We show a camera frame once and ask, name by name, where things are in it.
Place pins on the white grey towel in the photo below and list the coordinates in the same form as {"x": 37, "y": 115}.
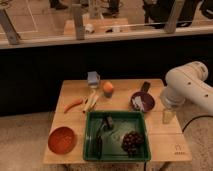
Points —
{"x": 137, "y": 103}

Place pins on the black spatula tool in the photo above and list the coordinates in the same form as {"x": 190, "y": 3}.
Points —
{"x": 106, "y": 125}

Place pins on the dark grape bunch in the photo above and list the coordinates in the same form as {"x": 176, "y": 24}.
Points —
{"x": 131, "y": 142}

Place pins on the green plastic tray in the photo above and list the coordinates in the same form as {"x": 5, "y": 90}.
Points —
{"x": 124, "y": 122}

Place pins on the blue white mug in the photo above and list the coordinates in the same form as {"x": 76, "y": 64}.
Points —
{"x": 93, "y": 79}

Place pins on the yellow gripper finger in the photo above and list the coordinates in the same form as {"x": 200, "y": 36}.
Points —
{"x": 168, "y": 115}

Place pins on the dark red pan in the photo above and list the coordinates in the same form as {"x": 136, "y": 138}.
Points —
{"x": 146, "y": 98}

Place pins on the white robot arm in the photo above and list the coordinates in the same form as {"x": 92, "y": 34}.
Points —
{"x": 186, "y": 82}

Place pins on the orange carrot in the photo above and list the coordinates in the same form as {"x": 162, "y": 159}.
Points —
{"x": 73, "y": 104}

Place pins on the orange red bowl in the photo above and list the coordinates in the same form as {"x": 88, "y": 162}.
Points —
{"x": 62, "y": 140}

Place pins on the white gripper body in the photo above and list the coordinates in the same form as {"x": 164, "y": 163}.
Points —
{"x": 171, "y": 99}

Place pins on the orange fruit on cup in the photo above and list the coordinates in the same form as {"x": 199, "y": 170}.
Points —
{"x": 108, "y": 89}

